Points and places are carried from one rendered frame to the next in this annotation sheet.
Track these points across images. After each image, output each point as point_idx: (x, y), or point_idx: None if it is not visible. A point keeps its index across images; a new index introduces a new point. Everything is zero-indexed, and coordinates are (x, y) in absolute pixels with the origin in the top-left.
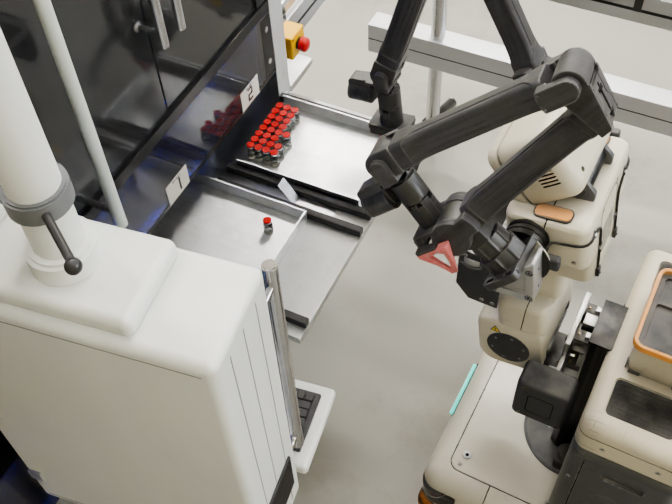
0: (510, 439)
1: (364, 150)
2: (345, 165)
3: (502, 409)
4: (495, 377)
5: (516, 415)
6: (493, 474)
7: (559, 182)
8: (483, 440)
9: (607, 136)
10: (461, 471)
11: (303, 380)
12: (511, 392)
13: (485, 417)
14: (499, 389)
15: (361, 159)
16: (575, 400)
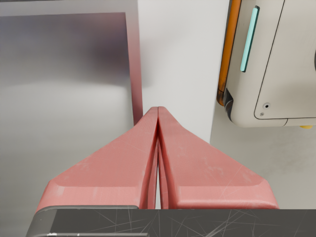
0: (302, 78)
1: (9, 134)
2: (5, 216)
3: (293, 54)
4: (283, 23)
5: (306, 54)
6: (289, 110)
7: None
8: (278, 89)
9: None
10: (264, 118)
11: None
12: (301, 33)
13: (278, 69)
14: (288, 35)
15: (36, 175)
16: None
